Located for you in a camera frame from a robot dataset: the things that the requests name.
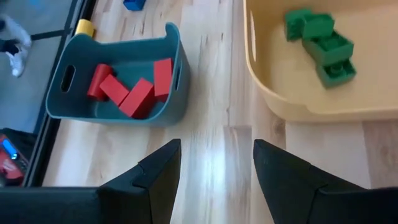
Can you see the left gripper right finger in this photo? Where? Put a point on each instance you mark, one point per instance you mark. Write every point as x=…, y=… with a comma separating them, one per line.
x=292, y=193

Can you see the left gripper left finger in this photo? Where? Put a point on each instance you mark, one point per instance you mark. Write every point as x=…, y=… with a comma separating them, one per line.
x=149, y=193

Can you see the red brick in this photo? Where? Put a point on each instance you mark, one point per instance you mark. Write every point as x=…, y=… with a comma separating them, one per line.
x=163, y=77
x=113, y=90
x=136, y=98

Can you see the red arch block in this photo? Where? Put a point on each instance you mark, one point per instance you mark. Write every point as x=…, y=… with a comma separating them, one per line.
x=99, y=81

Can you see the small green block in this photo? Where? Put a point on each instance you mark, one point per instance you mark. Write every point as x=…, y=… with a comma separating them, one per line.
x=318, y=25
x=335, y=73

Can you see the long green brick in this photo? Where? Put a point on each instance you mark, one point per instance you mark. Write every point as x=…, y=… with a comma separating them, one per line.
x=328, y=48

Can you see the blue brick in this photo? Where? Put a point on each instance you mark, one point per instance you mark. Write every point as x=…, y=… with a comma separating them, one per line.
x=134, y=3

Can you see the orange plastic bin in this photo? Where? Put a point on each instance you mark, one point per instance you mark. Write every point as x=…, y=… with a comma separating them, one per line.
x=311, y=93

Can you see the teal plastic bin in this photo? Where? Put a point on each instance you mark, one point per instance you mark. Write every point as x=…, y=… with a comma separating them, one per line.
x=124, y=53

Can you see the red battery unit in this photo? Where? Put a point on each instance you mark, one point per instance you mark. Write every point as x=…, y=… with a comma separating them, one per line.
x=9, y=161

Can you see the yellow cylinder block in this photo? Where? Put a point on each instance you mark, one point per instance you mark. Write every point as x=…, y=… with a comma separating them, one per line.
x=84, y=27

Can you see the person's shoe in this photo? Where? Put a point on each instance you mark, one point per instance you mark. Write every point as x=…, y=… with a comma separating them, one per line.
x=17, y=63

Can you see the person's leg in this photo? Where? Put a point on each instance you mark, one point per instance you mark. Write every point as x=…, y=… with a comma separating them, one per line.
x=15, y=29

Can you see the black table frame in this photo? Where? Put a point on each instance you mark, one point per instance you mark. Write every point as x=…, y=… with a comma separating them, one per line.
x=49, y=130

